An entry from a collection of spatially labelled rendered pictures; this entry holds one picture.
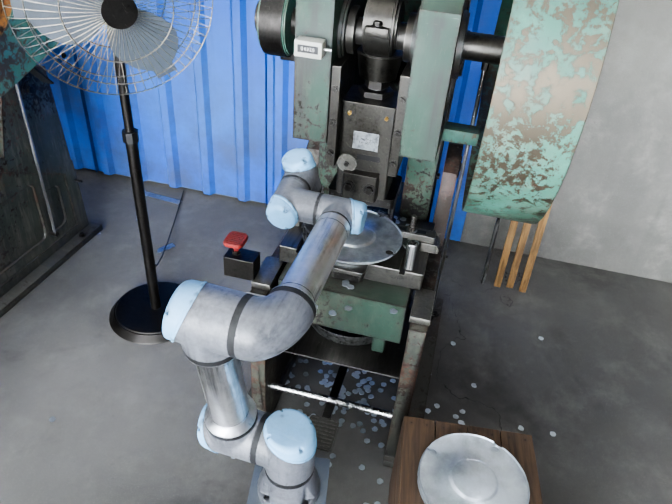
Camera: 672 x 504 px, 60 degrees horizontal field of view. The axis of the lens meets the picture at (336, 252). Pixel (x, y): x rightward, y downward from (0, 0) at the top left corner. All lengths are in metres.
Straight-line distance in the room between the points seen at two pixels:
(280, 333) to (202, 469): 1.17
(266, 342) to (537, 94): 0.68
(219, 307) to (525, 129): 0.68
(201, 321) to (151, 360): 1.45
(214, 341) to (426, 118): 0.81
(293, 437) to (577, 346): 1.71
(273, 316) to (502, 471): 0.94
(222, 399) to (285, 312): 0.29
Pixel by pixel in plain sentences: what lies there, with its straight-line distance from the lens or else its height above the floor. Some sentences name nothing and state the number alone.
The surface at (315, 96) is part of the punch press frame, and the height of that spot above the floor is 1.19.
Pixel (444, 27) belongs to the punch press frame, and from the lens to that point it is 1.46.
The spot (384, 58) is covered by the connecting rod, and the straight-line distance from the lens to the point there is 1.58.
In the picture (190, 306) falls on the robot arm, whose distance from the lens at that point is 1.03.
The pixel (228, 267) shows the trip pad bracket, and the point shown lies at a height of 0.67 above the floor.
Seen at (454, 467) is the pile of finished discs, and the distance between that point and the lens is 1.71.
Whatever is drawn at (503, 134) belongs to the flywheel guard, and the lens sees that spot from 1.23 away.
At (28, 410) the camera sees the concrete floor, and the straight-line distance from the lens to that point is 2.42.
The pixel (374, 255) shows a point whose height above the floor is 0.78.
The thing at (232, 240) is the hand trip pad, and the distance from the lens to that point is 1.73.
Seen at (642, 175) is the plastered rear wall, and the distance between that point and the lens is 3.07.
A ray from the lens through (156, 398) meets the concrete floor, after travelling 2.33.
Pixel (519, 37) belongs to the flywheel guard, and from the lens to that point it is 1.19.
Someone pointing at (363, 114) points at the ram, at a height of 1.14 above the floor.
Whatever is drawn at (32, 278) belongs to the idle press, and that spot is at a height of 0.03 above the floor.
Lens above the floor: 1.75
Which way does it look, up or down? 36 degrees down
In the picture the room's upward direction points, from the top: 5 degrees clockwise
